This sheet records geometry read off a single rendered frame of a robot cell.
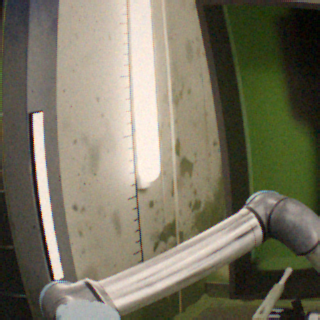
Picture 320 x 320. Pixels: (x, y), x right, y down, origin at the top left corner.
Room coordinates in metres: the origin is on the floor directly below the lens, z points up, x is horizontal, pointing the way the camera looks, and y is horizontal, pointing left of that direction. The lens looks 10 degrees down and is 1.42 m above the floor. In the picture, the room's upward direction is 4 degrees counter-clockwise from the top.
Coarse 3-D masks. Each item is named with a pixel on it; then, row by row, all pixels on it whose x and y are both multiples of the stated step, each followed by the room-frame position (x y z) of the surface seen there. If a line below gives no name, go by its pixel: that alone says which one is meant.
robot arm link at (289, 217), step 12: (288, 204) 1.33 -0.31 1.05; (300, 204) 1.33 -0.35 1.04; (276, 216) 1.33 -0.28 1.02; (288, 216) 1.30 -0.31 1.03; (300, 216) 1.29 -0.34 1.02; (312, 216) 1.30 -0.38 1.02; (276, 228) 1.32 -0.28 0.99; (288, 228) 1.29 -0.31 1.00; (300, 228) 1.28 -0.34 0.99; (312, 228) 1.28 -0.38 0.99; (288, 240) 1.29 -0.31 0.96; (300, 240) 1.27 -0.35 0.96; (312, 240) 1.27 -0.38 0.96; (300, 252) 1.29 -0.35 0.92; (312, 252) 1.29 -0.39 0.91; (312, 264) 1.34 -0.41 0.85
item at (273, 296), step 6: (288, 270) 2.01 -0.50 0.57; (282, 282) 1.89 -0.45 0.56; (276, 288) 1.82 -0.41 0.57; (282, 288) 1.83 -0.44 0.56; (270, 294) 1.77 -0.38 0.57; (276, 294) 1.77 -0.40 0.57; (270, 300) 1.72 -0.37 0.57; (276, 300) 1.74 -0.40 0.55; (264, 306) 1.67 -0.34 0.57; (270, 306) 1.67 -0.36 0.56; (258, 312) 1.63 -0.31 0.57; (264, 312) 1.62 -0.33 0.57; (270, 312) 1.69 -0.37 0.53; (252, 318) 1.61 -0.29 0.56; (258, 318) 1.59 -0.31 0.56; (264, 318) 1.59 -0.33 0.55
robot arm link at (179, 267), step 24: (264, 192) 1.46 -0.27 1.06; (240, 216) 1.38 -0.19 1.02; (264, 216) 1.37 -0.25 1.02; (192, 240) 1.34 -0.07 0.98; (216, 240) 1.32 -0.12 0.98; (240, 240) 1.33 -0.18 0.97; (264, 240) 1.37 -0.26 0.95; (144, 264) 1.29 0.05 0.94; (168, 264) 1.27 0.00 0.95; (192, 264) 1.28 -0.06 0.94; (216, 264) 1.31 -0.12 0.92; (48, 288) 1.23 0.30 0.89; (72, 288) 1.20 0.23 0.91; (96, 288) 1.20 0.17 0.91; (120, 288) 1.22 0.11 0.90; (144, 288) 1.23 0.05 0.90; (168, 288) 1.25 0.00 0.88; (48, 312) 1.14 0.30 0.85; (120, 312) 1.20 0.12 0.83
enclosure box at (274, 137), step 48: (240, 0) 1.74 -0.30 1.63; (288, 0) 1.68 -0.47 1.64; (240, 48) 2.15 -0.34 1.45; (288, 48) 2.06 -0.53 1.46; (240, 96) 2.16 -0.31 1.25; (288, 96) 2.11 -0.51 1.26; (240, 144) 2.12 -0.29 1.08; (288, 144) 2.16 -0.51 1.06; (240, 192) 2.10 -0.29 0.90; (288, 192) 2.20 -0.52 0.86; (240, 288) 2.10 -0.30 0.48; (288, 288) 1.99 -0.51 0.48
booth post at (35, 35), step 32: (32, 0) 1.87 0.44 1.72; (0, 32) 1.95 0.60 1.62; (32, 32) 1.88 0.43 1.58; (0, 64) 1.95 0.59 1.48; (32, 64) 1.89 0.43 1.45; (0, 96) 1.94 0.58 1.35; (32, 96) 1.89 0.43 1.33; (0, 128) 1.95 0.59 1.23; (32, 192) 1.86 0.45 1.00; (32, 224) 1.88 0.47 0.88; (64, 224) 2.00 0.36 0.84; (32, 256) 1.90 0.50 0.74; (64, 256) 1.97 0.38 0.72; (32, 288) 1.92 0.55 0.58
